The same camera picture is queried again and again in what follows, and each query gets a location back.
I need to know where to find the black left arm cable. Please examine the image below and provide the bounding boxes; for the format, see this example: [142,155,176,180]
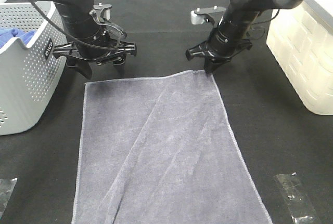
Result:
[7,0,128,59]

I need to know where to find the grey perforated laundry basket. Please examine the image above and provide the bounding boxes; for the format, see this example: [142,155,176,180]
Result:
[1,3,67,136]

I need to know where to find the grey microfibre towel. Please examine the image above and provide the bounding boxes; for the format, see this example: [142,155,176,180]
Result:
[71,70,271,223]

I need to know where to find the black basket brand label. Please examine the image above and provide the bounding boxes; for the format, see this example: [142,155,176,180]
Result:
[43,38,54,60]

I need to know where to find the right clear tape strip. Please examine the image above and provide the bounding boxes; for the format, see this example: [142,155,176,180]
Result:
[274,172,322,224]

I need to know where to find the cream plastic storage box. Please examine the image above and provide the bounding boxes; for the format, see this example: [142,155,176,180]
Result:
[266,0,332,115]

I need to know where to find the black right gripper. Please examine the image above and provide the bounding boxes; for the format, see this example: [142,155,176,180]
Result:
[185,21,252,73]

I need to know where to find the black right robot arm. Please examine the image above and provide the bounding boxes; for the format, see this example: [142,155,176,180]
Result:
[185,0,304,73]

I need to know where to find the blue towel in basket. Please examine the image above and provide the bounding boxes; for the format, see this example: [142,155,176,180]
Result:
[1,28,36,48]

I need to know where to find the left clear tape strip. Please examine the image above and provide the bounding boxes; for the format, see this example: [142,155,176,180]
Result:
[0,178,18,217]

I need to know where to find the clear tape strip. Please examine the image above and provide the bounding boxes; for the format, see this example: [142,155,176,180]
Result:
[274,172,322,224]
[0,178,18,217]

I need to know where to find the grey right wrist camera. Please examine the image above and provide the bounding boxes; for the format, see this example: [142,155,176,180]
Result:
[190,6,226,27]

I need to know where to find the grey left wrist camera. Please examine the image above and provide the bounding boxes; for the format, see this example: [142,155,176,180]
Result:
[89,3,112,25]

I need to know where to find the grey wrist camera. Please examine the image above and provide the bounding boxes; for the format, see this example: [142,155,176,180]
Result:
[89,3,112,25]
[190,6,226,27]

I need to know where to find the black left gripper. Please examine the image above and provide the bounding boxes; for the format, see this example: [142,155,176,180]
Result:
[52,29,137,80]

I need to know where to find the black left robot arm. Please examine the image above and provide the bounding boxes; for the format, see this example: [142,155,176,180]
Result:
[25,0,137,79]

